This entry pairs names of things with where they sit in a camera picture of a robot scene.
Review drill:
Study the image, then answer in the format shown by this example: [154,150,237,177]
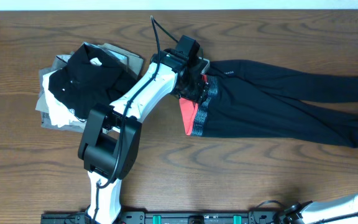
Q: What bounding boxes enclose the black leggings with red waistband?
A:
[179,60,358,148]

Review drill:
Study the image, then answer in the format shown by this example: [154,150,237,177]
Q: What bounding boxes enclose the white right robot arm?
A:
[274,193,358,224]

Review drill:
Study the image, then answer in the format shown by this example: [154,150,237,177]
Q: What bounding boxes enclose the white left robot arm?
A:
[78,35,209,223]

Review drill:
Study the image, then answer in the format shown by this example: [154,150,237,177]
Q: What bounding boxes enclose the black polo shirt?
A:
[48,44,136,121]

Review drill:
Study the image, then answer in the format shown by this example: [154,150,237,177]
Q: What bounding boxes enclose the white t-shirt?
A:
[42,57,103,128]

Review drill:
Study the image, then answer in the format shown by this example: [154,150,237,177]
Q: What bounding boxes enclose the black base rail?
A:
[40,211,277,224]

